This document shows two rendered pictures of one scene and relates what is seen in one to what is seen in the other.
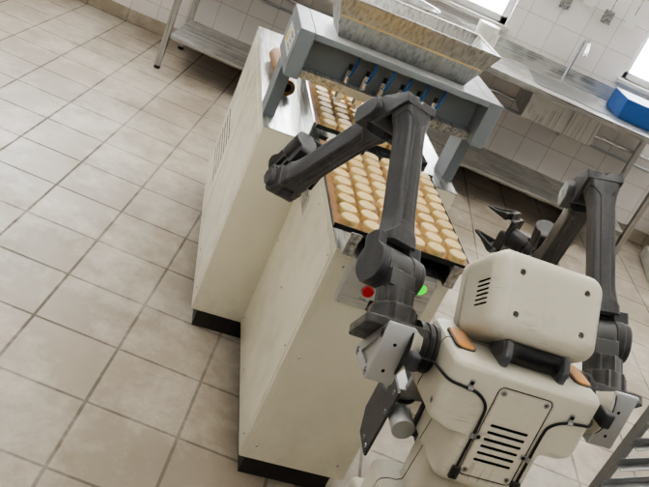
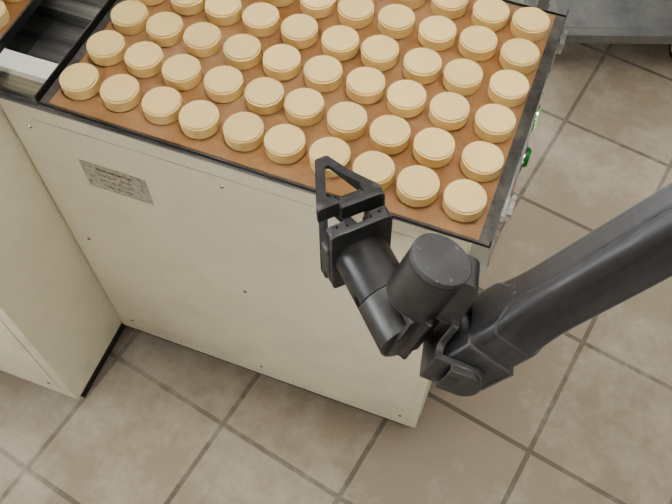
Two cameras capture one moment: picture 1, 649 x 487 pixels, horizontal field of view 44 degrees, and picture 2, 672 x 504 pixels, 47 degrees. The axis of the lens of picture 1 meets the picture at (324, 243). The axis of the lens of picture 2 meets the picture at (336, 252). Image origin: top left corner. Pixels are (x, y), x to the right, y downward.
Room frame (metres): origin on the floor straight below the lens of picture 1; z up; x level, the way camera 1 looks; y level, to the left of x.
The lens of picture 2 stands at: (1.73, 0.46, 1.66)
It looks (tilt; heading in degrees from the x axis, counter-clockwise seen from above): 60 degrees down; 307
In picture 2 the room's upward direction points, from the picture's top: straight up
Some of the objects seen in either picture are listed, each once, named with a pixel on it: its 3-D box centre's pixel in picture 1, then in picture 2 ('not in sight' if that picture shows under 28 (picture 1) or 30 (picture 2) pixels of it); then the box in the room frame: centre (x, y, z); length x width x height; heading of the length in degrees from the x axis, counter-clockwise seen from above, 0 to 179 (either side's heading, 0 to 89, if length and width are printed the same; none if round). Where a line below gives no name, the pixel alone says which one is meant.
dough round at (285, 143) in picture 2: (342, 183); (285, 143); (2.14, 0.03, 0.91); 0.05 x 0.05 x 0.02
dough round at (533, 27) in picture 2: (456, 256); (529, 24); (2.00, -0.33, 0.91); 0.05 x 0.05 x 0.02
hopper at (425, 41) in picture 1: (407, 34); not in sight; (2.76, 0.04, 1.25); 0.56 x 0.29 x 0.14; 106
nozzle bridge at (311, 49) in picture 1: (377, 100); not in sight; (2.76, 0.04, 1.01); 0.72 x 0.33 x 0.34; 106
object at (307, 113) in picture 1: (299, 71); not in sight; (3.16, 0.37, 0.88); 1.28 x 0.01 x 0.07; 16
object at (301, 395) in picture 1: (327, 309); (281, 222); (2.28, -0.10, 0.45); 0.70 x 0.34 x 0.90; 16
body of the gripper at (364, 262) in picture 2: not in sight; (369, 268); (1.93, 0.14, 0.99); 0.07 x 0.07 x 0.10; 60
